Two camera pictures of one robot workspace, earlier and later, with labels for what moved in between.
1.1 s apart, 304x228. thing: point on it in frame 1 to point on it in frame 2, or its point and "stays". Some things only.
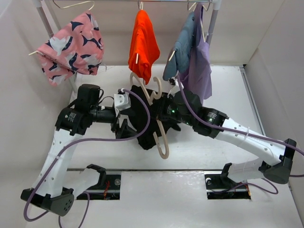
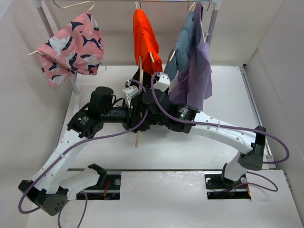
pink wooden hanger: [149, 98] to [140, 81]
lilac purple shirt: [198, 76] stays
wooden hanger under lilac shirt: [204, 40] stays
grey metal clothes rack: [212, 4] stays
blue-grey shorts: [178, 58] stays
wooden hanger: [141, 5] to [151, 56]
